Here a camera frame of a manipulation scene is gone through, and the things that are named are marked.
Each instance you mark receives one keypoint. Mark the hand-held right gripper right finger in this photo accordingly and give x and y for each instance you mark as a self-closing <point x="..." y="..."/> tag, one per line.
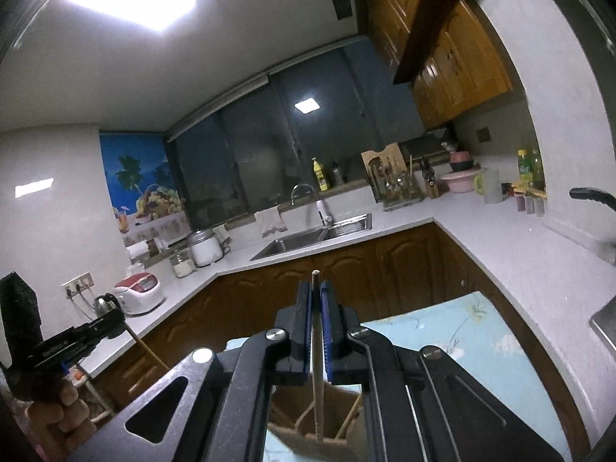
<point x="328" y="332"/>

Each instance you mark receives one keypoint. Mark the dark wall plate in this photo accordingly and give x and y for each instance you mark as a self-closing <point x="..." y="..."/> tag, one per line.
<point x="483" y="134"/>

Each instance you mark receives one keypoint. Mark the wooden knife block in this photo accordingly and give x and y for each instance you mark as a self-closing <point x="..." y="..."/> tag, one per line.
<point x="430" y="185"/>

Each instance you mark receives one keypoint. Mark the stack of pink basins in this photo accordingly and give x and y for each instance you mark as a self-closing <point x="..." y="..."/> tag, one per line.
<point x="462" y="180"/>

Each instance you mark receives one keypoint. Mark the hanging dish cloth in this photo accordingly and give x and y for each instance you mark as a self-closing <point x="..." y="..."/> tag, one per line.
<point x="270" y="221"/>

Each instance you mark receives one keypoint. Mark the gas stove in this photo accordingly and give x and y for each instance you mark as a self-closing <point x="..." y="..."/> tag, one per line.
<point x="606" y="322"/>

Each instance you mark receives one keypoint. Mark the dark green bottle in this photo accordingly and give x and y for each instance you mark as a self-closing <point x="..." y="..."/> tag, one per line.
<point x="537" y="171"/>

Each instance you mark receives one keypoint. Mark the dark kitchen window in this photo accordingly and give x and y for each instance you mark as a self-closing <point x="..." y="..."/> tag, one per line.
<point x="264" y="154"/>

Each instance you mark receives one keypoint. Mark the person's left hand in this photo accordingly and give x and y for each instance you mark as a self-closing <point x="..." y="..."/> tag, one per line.
<point x="57" y="414"/>

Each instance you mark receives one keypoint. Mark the yellow dish soap bottle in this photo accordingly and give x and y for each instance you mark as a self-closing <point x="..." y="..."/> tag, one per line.
<point x="321" y="178"/>

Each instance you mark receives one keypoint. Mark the row of spice jars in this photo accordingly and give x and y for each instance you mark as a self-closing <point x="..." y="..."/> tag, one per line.
<point x="529" y="204"/>

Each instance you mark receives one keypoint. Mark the white pitcher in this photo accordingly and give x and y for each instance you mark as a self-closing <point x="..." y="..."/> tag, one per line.
<point x="492" y="187"/>

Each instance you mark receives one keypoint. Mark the dish drying rack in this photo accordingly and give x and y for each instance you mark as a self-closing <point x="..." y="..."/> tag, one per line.
<point x="394" y="187"/>

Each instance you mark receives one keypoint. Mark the white cooker pot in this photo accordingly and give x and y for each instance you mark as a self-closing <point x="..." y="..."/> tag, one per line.
<point x="206" y="250"/>

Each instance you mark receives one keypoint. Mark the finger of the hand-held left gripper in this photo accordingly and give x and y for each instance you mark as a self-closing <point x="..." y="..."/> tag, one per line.
<point x="106" y="318"/>
<point x="98" y="338"/>

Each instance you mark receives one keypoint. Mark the wooden base cabinets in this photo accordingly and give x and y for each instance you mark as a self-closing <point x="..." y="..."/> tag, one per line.
<point x="385" y="269"/>

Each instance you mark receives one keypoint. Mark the chrome kitchen faucet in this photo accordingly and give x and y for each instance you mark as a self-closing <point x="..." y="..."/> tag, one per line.
<point x="325" y="211"/>

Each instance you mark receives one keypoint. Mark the glass jar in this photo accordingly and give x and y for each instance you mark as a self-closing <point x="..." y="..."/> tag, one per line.
<point x="183" y="265"/>

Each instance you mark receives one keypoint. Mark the wooden chopstick holder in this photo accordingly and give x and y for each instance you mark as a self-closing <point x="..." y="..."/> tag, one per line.
<point x="332" y="409"/>

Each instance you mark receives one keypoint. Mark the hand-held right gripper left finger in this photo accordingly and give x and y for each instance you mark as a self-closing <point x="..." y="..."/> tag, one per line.
<point x="304" y="332"/>

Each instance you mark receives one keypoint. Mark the steel kitchen sink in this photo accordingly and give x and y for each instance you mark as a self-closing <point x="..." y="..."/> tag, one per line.
<point x="288" y="245"/>

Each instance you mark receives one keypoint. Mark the tropical fruit wall poster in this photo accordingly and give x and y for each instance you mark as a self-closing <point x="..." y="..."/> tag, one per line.
<point x="139" y="178"/>

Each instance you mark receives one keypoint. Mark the wooden cutting board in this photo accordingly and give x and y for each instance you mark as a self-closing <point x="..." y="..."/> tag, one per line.
<point x="380" y="156"/>

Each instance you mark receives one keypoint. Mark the paper towel roll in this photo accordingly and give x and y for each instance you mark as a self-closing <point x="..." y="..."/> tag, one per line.
<point x="138" y="252"/>

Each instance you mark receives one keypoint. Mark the blue floral tablecloth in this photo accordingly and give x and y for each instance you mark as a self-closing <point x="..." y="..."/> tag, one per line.
<point x="457" y="327"/>

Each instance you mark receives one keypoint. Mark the white red rice cooker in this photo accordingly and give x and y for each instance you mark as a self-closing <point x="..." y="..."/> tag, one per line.
<point x="142" y="293"/>

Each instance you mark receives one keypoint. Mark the black wok with lid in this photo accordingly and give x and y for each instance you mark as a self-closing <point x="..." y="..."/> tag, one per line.
<point x="589" y="195"/>

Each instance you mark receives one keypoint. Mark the single brown wooden chopstick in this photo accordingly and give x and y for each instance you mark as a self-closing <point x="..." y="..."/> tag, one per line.
<point x="147" y="350"/>
<point x="317" y="394"/>

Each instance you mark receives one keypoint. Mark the wall power socket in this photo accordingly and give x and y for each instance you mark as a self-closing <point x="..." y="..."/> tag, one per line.
<point x="77" y="285"/>

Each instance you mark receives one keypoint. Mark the steel electric kettle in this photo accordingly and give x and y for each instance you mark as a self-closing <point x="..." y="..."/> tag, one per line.
<point x="107" y="304"/>

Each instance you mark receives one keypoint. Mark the small dark bottle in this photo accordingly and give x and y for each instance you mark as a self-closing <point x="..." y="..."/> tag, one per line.
<point x="338" y="175"/>

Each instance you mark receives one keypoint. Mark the dark ceiling vent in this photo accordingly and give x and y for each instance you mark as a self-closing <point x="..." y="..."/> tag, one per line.
<point x="343" y="8"/>

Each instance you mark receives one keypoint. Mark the yellow capped green bottle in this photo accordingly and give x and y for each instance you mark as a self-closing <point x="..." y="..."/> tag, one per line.
<point x="524" y="168"/>

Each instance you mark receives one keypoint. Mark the wooden wall cabinets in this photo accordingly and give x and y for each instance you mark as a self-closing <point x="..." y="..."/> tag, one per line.
<point x="457" y="67"/>

